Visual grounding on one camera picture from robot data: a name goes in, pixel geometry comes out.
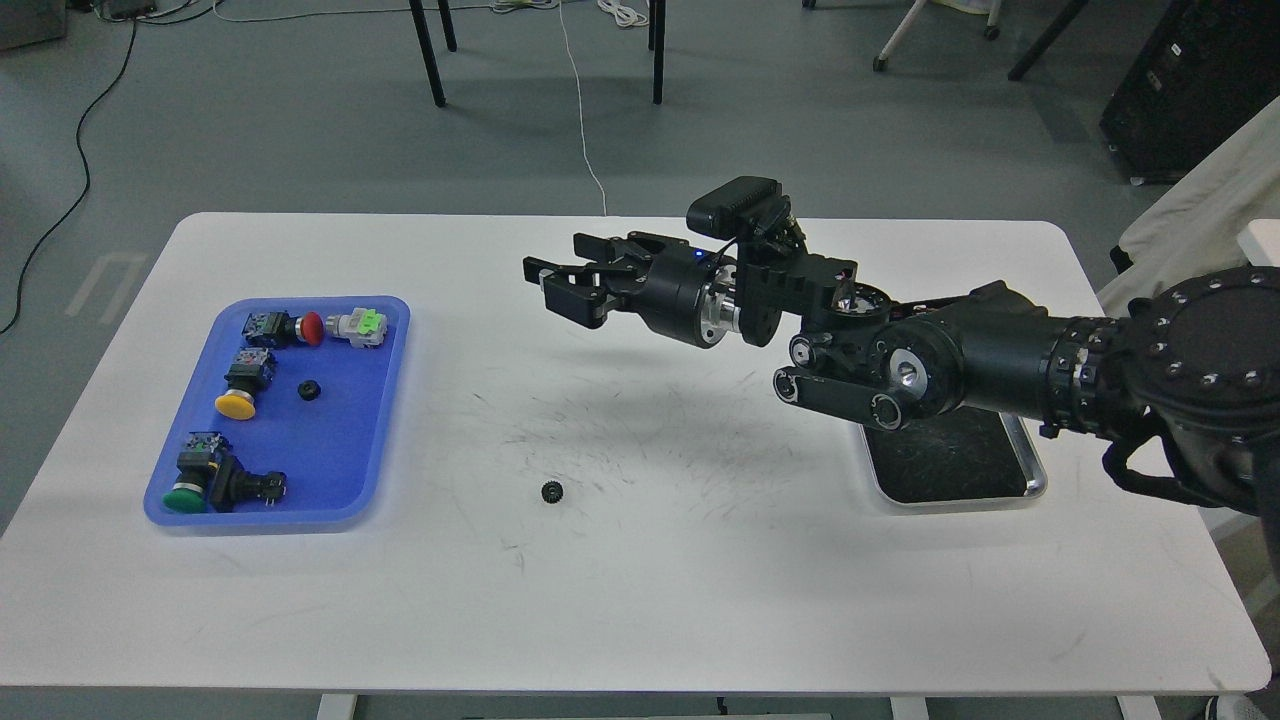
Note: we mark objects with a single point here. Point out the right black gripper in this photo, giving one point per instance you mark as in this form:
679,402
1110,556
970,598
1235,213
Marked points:
680,295

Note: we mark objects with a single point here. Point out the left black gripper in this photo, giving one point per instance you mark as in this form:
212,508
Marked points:
680,295

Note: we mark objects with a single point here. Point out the small black gear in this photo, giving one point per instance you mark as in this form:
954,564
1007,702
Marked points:
309,390
552,491

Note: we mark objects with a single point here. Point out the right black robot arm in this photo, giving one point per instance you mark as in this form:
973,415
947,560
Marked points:
1183,389

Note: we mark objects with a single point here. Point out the metal tray with black mat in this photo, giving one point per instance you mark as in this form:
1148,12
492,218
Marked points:
969,459

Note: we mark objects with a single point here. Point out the blue plastic tray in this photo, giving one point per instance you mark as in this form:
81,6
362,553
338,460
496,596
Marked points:
329,448

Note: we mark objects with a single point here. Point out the beige cloth cover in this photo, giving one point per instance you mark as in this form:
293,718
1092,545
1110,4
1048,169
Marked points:
1192,229

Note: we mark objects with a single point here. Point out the black cabinet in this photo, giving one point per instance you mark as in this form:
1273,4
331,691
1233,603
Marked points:
1208,68

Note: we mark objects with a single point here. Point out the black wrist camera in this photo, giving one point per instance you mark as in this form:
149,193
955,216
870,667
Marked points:
746,206

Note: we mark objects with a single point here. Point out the green white switch component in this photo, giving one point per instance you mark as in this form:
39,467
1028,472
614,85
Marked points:
362,327

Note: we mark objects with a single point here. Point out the red push button switch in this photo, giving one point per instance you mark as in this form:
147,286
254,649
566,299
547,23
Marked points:
281,330

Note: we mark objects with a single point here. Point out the yellow push button switch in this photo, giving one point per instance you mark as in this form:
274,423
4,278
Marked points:
251,371

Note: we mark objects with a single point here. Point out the green push button switch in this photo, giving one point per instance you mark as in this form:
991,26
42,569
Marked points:
211,477

